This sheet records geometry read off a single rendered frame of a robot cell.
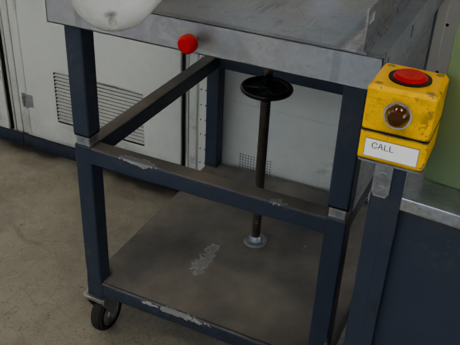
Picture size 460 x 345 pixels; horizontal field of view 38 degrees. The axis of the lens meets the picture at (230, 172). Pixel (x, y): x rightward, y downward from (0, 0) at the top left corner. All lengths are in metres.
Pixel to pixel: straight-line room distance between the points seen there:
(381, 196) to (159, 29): 0.50
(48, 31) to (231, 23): 1.19
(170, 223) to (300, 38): 0.84
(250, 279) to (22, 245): 0.74
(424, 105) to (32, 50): 1.69
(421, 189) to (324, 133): 1.01
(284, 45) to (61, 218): 1.22
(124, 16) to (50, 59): 1.46
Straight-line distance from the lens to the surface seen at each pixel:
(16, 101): 2.47
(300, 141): 1.91
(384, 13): 1.11
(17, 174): 2.36
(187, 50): 1.08
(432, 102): 0.77
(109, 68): 2.12
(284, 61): 1.07
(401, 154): 0.80
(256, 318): 1.49
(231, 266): 1.62
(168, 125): 2.08
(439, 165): 0.90
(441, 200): 0.87
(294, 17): 1.16
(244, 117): 1.95
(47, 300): 1.83
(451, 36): 1.71
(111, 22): 0.81
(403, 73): 0.81
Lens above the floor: 1.20
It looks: 31 degrees down
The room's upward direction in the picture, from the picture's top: 3 degrees clockwise
